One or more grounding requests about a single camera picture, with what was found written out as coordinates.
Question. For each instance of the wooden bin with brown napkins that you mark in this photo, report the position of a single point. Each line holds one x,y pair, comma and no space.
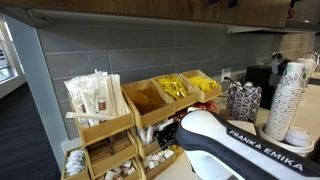
113,161

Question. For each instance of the white wall outlet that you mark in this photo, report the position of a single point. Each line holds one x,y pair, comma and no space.
226,74

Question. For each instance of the wooden upper cabinet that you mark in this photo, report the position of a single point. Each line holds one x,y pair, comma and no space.
150,8

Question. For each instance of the small white packets pile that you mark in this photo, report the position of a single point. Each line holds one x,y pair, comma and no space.
75,162

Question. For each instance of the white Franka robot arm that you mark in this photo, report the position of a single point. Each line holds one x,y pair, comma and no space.
213,133

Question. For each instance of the black coffee machine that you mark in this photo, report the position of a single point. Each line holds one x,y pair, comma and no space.
263,76

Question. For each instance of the yellow sachets pile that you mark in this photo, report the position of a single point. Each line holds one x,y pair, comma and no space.
171,86
203,83

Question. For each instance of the brown napkins stack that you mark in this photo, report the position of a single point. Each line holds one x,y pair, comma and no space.
110,146

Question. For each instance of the black white patterned bag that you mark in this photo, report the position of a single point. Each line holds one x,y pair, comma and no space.
245,103

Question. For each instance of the white cup lids stack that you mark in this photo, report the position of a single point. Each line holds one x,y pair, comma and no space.
298,136

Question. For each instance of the white round tray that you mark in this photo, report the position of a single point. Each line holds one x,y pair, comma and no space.
300,148

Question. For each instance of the white peanut butter sachet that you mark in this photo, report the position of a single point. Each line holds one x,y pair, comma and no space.
141,135
151,131

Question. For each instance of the window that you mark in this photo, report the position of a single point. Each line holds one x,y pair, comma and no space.
5,71

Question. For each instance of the tall paper cup stack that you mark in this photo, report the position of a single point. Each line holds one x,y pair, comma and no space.
285,103

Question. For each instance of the creamer cups pile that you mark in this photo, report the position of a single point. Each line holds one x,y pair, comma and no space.
158,158
121,169

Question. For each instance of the wooden bin with cutlery packets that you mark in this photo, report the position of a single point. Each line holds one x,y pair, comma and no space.
103,131

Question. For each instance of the empty wooden bin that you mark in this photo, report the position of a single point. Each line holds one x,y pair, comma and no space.
146,100

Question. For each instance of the white wrapped cutlery packets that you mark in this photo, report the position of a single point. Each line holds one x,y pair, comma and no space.
93,93

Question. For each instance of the small wooden bin white packets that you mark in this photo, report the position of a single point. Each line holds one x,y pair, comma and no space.
80,176

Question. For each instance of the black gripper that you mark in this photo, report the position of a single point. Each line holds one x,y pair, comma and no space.
168,136

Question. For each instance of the wooden bin with red packets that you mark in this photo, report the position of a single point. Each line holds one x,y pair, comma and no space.
181,115
216,108

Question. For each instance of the red packets pile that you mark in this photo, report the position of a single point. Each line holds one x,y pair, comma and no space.
180,112
205,105

